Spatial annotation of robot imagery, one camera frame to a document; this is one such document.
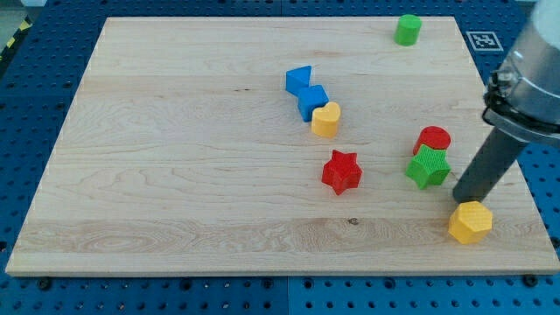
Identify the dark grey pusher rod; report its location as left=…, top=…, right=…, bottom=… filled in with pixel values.
left=452, top=128, right=528, bottom=203

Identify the green star block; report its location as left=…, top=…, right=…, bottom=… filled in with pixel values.
left=405, top=144, right=451, bottom=190

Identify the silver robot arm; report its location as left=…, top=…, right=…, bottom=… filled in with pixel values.
left=452, top=0, right=559, bottom=203

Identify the red star block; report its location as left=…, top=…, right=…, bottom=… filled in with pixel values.
left=321, top=150, right=362, bottom=195

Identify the wooden board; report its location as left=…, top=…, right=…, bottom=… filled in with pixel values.
left=6, top=17, right=559, bottom=277

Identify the red cylinder block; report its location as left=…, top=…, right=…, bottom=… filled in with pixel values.
left=413, top=126, right=452, bottom=155

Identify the yellow hexagon block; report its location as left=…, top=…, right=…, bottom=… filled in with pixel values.
left=448, top=201, right=494, bottom=244

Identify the white fiducial marker tag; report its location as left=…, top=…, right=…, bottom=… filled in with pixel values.
left=466, top=31, right=503, bottom=52

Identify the green cylinder block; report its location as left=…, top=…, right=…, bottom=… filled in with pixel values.
left=394, top=14, right=423, bottom=46

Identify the yellow heart block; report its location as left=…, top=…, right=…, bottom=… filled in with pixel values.
left=311, top=101, right=341, bottom=138

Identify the blue cube block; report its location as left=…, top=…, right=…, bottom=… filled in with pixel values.
left=297, top=85, right=329, bottom=123

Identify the blue triangle block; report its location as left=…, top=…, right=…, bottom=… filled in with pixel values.
left=285, top=65, right=312, bottom=96

